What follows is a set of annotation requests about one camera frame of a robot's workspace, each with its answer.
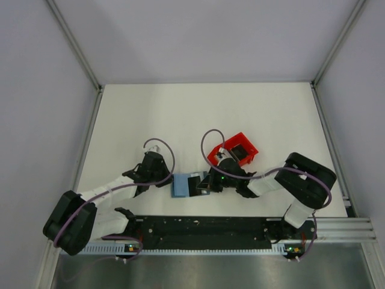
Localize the grey slotted cable duct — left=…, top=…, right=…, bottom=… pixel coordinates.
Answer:
left=79, top=241, right=300, bottom=256

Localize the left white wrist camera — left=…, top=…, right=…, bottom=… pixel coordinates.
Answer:
left=148, top=145, right=160, bottom=154

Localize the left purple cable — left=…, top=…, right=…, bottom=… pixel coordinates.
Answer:
left=53, top=138, right=176, bottom=248

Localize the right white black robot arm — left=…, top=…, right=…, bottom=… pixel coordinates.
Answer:
left=197, top=149, right=336, bottom=238

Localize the blue leather card holder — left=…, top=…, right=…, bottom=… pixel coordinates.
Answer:
left=171, top=171, right=210, bottom=198

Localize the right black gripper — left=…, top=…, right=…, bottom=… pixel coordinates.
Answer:
left=197, top=165, right=238, bottom=193

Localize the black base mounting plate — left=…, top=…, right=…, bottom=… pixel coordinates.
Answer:
left=121, top=216, right=315, bottom=249

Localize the black credit card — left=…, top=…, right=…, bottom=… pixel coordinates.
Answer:
left=187, top=176, right=202, bottom=197

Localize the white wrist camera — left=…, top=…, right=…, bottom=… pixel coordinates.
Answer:
left=148, top=145, right=160, bottom=154
left=216, top=148, right=232, bottom=163

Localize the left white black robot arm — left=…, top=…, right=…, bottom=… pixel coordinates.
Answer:
left=43, top=150, right=173, bottom=255

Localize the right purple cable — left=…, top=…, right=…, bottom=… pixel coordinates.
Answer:
left=200, top=129, right=333, bottom=208

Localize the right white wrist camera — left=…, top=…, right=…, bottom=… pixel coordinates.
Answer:
left=216, top=148, right=232, bottom=163

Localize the red plastic bin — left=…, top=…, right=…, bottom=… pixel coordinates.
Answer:
left=203, top=132, right=259, bottom=167

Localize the purple cable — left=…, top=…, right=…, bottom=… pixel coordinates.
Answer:
left=53, top=138, right=176, bottom=248
left=200, top=129, right=333, bottom=208

